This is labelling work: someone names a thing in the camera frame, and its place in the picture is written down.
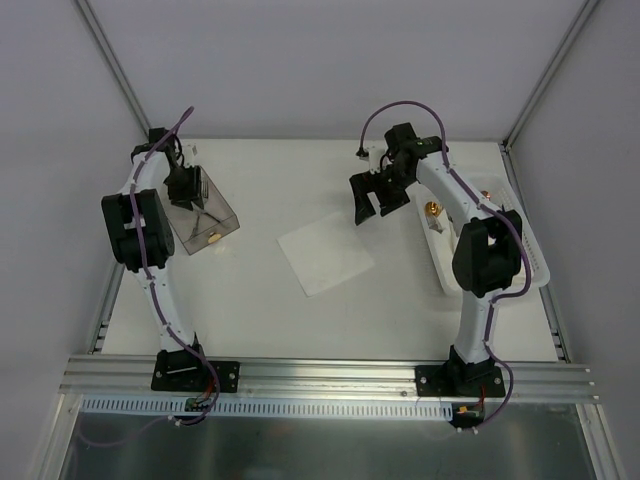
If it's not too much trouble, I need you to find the ornate silver fork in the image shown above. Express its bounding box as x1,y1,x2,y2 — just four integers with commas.
189,182,208,239

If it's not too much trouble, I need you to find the white paper napkin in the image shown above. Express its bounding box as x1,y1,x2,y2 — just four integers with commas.
277,212,375,297

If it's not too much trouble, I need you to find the plain silver knife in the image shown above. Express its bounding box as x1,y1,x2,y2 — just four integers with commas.
195,208,225,224

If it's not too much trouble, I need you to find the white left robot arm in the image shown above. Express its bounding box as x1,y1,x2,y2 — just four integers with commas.
101,128,208,355

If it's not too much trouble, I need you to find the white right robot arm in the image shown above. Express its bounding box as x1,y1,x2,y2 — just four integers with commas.
349,123,527,396

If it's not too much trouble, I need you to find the smoked clear plastic box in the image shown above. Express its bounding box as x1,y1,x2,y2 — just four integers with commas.
161,177,240,255

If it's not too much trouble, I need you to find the gold spoon in basket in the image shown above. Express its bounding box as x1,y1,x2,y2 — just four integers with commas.
424,201,444,234

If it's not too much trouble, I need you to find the white plastic basket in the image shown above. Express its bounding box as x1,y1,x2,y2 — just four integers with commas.
414,171,550,297

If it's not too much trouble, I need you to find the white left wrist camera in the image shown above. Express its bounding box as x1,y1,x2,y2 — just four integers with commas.
180,144,198,168

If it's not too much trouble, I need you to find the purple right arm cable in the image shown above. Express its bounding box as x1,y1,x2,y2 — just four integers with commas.
355,99,533,436

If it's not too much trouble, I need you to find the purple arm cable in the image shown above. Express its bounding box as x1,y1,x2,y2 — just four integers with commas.
74,105,222,446
355,99,533,436

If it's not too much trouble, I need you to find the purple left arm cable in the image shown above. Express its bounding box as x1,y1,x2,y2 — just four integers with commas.
74,105,222,446

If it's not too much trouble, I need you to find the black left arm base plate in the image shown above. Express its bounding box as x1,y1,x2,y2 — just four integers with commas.
151,350,241,393

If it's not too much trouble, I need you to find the left aluminium frame post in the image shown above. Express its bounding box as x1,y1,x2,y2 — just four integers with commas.
71,0,151,135

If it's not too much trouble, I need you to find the aluminium frame post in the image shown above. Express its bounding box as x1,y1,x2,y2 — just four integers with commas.
71,0,151,135
502,0,601,153

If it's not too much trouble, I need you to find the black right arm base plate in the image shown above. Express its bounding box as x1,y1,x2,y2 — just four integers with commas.
414,364,506,399

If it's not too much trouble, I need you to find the white slotted cable duct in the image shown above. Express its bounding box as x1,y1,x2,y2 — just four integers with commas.
80,395,453,422

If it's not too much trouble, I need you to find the right aluminium frame post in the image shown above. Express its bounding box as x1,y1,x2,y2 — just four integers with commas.
502,0,601,153

